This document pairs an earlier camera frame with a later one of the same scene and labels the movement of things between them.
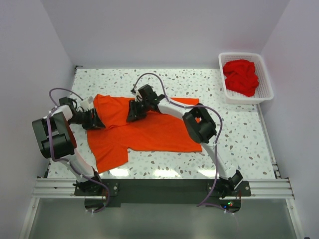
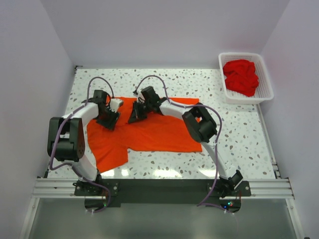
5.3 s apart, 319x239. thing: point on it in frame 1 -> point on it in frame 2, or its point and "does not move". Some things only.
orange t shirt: x=159 y=131 does not move
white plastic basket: x=245 y=78 does not move
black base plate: x=116 y=192 does not move
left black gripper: x=93 y=123 -> x=110 y=124
